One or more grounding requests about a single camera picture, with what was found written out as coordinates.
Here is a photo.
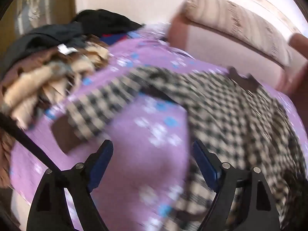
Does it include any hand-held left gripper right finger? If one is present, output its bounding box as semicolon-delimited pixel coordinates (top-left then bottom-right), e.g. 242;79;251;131
192;140;281;231

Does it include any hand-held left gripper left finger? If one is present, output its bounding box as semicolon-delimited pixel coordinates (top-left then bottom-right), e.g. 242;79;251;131
26;140;114;231

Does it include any wooden door frame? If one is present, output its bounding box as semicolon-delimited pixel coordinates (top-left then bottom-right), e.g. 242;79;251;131
56;0;77;23

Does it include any pink upholstered headboard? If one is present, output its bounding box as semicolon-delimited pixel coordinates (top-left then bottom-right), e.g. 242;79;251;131
166;12;308;97

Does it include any black cable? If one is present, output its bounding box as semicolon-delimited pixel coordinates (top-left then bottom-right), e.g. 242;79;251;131
0;112;58;171

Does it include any purple floral bed sheet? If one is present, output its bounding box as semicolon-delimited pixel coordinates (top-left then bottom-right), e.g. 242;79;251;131
10;25;308;231

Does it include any black and beige checked coat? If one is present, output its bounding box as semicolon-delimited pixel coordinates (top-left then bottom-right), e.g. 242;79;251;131
66;65;306;231

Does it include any beige and brown patterned blanket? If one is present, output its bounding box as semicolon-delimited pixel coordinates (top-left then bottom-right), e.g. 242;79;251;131
0;38;111;188

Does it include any striped beige pillow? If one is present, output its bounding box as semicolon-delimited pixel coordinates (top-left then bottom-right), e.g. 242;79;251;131
179;0;293;66

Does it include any blue and red garment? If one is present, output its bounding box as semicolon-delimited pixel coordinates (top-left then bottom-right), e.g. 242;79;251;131
100;32;129;45

